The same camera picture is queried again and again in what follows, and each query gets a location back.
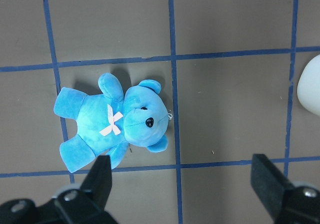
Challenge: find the blue teddy bear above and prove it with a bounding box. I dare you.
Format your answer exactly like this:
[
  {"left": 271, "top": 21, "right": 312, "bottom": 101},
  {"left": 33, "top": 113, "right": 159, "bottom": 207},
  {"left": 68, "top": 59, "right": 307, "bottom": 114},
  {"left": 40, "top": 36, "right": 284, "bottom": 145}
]
[{"left": 53, "top": 73, "right": 170, "bottom": 173}]

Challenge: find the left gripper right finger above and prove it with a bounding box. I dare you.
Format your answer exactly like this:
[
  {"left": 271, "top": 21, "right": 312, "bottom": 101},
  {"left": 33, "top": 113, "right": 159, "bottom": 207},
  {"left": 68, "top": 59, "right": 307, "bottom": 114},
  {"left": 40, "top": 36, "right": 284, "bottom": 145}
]
[{"left": 250, "top": 154, "right": 320, "bottom": 224}]

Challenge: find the white trash can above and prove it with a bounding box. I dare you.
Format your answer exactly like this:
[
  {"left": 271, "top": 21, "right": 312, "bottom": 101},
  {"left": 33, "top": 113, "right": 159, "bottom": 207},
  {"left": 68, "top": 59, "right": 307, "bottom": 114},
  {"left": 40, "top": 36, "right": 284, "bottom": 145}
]
[{"left": 297, "top": 55, "right": 320, "bottom": 116}]

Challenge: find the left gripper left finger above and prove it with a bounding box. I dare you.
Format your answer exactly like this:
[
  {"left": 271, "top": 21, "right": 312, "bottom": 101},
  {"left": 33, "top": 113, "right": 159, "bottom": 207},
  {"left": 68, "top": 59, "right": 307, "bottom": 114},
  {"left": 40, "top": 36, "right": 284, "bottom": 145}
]
[{"left": 54, "top": 156, "right": 117, "bottom": 224}]

